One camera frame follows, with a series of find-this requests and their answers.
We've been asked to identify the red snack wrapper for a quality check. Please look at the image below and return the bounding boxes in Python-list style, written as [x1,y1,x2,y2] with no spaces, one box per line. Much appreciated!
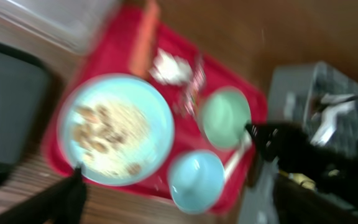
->
[173,54,206,117]

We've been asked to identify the black tray bin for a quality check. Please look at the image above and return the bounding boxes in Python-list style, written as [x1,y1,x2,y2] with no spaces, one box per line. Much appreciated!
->
[0,43,52,185]

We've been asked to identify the orange carrot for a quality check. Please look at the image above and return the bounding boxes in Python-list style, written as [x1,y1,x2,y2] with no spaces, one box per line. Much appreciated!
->
[129,0,160,80]

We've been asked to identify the grey dishwasher rack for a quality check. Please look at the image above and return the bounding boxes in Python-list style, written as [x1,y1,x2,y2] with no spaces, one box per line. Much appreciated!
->
[240,62,358,223]

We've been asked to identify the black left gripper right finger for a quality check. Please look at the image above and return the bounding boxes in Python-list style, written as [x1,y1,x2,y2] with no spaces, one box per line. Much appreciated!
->
[244,123,358,223]

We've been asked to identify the clear plastic bin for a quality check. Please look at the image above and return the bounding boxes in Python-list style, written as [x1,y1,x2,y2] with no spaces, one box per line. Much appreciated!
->
[0,0,122,55]

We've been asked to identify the crumpled white tissue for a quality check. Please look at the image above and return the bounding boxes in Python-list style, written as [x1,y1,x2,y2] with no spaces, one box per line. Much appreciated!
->
[149,49,193,86]

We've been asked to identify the light blue bowl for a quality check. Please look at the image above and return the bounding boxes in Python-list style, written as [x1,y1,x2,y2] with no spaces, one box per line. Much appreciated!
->
[167,150,224,215]

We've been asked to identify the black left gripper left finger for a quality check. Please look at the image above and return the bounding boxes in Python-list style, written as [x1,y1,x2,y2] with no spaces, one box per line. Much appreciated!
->
[0,166,87,224]

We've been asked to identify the red plastic tray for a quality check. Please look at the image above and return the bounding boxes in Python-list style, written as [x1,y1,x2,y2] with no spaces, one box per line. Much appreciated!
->
[42,5,267,214]

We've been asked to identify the light blue plate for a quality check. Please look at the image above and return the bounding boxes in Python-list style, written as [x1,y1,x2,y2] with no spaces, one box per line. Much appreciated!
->
[57,73,175,187]

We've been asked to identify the mint green bowl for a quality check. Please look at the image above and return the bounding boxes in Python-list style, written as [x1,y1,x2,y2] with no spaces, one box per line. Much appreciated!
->
[196,86,252,151]

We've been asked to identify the white plastic spoon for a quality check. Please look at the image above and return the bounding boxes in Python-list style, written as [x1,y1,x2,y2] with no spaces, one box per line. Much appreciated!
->
[224,131,252,182]

